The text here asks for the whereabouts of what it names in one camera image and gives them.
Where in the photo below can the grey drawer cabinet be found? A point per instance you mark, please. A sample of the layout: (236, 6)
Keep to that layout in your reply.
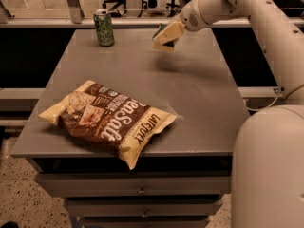
(182, 173)

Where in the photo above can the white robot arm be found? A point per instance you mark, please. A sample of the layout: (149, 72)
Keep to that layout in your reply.
(268, 160)

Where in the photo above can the green and yellow sponge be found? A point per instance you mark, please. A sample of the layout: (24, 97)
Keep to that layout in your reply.
(160, 36)

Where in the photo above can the green soda can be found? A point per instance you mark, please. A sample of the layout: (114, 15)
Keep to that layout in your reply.
(104, 28)

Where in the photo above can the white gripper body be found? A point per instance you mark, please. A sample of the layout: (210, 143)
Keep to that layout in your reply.
(190, 20)

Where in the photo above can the metal railing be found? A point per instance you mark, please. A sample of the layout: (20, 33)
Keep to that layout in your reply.
(79, 13)

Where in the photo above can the black office chair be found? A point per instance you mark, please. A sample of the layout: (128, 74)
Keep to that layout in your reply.
(118, 0)

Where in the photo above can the brown sea salt chips bag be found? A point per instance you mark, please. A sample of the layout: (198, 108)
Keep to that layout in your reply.
(117, 123)

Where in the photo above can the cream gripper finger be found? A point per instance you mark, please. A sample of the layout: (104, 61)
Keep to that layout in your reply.
(175, 29)
(167, 47)

